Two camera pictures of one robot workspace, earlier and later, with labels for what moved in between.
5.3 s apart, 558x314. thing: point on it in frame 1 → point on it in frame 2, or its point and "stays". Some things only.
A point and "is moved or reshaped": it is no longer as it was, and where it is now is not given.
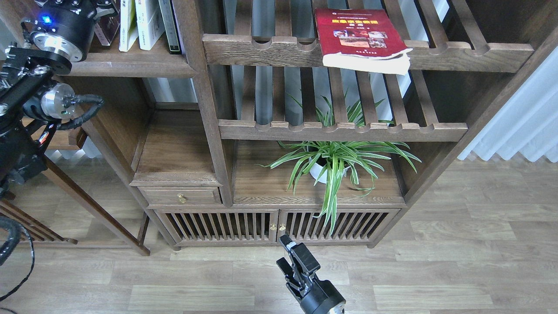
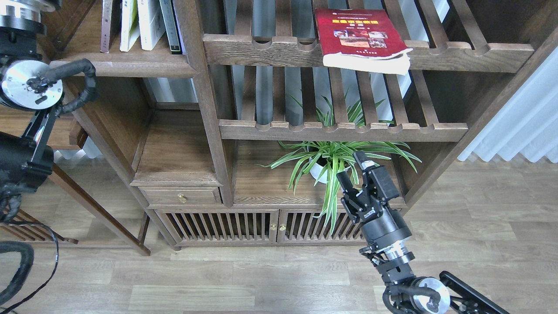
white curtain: [527, 122] stays
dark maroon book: [106, 27] is moved or reshaped
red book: [360, 40] stays
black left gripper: [64, 27] → [25, 15]
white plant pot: [317, 168] stays
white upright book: [150, 22] stays
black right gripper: [315, 296] → [384, 227]
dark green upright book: [171, 27] stays
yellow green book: [128, 29] stays
